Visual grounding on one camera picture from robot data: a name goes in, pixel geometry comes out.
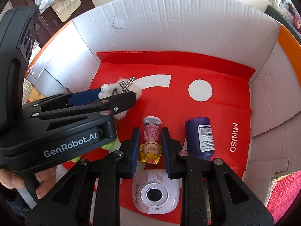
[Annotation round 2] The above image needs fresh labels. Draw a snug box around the cardboard box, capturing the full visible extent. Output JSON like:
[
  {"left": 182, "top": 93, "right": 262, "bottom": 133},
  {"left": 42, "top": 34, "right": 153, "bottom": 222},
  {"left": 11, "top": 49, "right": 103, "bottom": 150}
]
[{"left": 25, "top": 0, "right": 300, "bottom": 225}]

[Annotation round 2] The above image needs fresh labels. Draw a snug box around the white fluffy plush with bow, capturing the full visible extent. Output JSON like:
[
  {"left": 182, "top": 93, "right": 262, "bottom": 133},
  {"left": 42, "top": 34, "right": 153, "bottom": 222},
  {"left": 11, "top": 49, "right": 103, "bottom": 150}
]
[{"left": 97, "top": 76, "right": 143, "bottom": 120}]

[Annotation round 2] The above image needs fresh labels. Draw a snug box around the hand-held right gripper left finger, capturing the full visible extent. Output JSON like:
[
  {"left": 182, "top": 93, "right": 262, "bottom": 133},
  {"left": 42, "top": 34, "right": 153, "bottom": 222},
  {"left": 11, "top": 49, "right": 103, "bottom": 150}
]
[{"left": 25, "top": 127, "right": 141, "bottom": 226}]

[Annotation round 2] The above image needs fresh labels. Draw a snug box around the purple bottle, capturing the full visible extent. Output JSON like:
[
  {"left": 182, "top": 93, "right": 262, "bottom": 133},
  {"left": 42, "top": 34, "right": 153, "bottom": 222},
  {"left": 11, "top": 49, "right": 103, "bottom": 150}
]
[{"left": 184, "top": 117, "right": 215, "bottom": 161}]

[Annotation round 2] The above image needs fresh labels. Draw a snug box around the yellow-haired doll figurine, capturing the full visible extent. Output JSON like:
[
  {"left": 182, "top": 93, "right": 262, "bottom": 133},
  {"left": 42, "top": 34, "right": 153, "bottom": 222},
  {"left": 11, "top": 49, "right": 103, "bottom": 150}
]
[{"left": 139, "top": 116, "right": 163, "bottom": 165}]

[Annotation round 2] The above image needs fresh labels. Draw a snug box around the person's left hand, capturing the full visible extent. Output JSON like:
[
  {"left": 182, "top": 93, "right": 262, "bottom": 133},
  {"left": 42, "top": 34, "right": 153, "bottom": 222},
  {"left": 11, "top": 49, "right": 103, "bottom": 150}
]
[{"left": 0, "top": 165, "right": 57, "bottom": 200}]

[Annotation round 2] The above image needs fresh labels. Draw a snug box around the red woven mat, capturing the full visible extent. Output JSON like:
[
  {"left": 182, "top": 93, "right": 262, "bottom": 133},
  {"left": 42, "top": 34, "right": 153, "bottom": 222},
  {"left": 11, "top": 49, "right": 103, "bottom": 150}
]
[{"left": 267, "top": 171, "right": 301, "bottom": 222}]

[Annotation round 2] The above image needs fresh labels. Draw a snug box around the pink toy camera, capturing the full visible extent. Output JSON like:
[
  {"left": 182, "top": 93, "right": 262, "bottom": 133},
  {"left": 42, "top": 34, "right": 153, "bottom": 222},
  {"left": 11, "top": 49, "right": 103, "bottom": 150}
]
[{"left": 132, "top": 168, "right": 180, "bottom": 215}]

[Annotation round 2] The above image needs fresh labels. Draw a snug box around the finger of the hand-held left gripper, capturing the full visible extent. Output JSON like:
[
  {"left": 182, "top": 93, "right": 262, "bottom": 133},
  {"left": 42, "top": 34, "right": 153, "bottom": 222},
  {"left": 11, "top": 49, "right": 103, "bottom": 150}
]
[
  {"left": 22, "top": 88, "right": 102, "bottom": 112},
  {"left": 22, "top": 91, "right": 137, "bottom": 134}
]

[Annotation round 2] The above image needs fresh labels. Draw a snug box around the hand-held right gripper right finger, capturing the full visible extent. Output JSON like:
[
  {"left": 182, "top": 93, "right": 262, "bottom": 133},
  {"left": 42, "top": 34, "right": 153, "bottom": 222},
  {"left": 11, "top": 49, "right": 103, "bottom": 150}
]
[{"left": 160, "top": 127, "right": 275, "bottom": 226}]

